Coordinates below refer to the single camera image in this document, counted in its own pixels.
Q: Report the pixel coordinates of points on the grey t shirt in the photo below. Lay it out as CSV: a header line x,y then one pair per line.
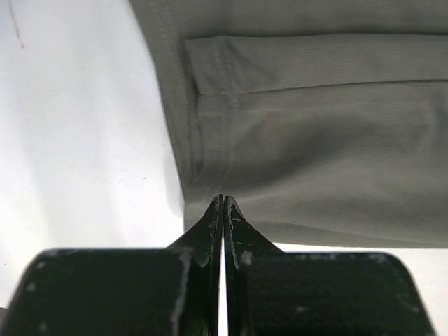
x,y
325,120

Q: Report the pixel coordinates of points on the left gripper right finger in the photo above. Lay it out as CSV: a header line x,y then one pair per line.
x,y
272,292

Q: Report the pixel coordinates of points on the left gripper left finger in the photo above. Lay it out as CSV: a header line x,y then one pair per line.
x,y
93,291

